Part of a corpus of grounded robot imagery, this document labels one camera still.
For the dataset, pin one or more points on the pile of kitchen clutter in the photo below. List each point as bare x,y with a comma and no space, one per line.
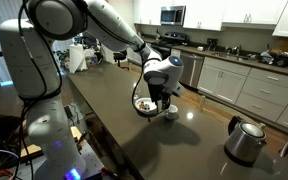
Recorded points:
274,58

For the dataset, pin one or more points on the steel electric kettle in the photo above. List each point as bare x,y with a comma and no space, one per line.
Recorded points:
245,140

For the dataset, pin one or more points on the white bowl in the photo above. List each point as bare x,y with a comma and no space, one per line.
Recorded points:
140,108

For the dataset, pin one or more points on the white base cabinet with drawers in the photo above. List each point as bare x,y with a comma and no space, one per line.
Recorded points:
264,90

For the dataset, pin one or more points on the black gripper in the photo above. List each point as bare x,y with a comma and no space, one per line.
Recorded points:
158,91

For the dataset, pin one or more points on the green house plant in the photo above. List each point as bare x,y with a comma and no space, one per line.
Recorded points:
62,58

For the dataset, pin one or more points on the black office chair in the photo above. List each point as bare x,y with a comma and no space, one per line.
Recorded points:
120,56

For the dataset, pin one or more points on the dark bottle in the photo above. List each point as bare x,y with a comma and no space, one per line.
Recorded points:
157,35

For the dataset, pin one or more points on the black power adapter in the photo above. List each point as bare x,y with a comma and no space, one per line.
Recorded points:
69,112

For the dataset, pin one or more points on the black coffee maker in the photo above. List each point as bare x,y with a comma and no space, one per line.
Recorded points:
212,44

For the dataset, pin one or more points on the steel dishwasher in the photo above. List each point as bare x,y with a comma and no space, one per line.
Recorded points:
192,70

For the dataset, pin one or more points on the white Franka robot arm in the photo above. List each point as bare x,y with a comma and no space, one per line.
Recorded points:
27,66

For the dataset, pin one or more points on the black steel stove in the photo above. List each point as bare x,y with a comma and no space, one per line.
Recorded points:
174,38

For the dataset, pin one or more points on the metal sink faucet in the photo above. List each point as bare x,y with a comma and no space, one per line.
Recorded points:
237,50

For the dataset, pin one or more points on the steel microwave oven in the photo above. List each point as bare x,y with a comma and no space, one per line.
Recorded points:
172,15

